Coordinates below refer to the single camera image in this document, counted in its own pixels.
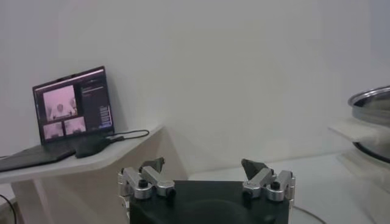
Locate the stainless steel pot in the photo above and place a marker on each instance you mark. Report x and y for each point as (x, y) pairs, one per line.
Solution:
(374, 109)

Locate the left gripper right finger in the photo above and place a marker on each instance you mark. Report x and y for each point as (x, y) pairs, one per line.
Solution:
(259, 179)

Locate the black computer mouse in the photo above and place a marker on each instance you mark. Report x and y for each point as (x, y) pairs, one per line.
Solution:
(91, 146)

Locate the white side table with mouse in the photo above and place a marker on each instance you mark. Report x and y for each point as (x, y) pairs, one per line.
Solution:
(91, 164)

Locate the small black usb hub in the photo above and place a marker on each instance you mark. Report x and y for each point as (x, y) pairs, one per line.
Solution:
(115, 139)

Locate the black laptop dark screen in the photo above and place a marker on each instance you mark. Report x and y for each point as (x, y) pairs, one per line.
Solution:
(91, 100)

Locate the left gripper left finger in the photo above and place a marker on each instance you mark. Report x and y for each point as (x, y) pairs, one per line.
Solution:
(152, 179)

